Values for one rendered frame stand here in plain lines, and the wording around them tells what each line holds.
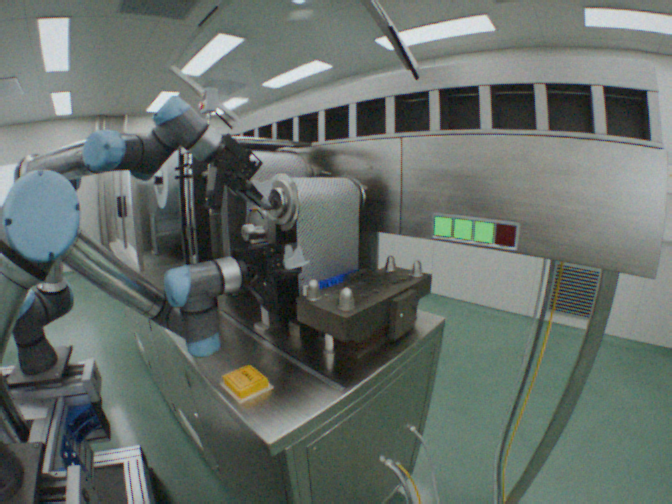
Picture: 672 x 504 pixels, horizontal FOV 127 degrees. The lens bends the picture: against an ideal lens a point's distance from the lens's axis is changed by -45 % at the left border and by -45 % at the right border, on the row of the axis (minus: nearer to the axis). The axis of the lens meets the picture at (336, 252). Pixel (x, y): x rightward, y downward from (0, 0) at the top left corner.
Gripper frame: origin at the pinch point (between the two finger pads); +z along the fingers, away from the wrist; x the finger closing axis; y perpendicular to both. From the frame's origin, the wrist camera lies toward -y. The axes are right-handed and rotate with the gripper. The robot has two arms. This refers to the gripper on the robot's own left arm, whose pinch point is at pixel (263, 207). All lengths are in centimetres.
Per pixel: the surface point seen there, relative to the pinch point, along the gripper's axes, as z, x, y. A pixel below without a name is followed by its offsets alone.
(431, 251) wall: 252, 78, 118
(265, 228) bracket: 3.8, 0.4, -3.9
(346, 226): 21.6, -8.0, 9.2
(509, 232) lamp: 31, -51, 19
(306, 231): 9.6, -7.9, -0.2
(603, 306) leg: 56, -82, 15
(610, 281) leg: 51, -82, 20
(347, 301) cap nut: 14.4, -25.2, -12.7
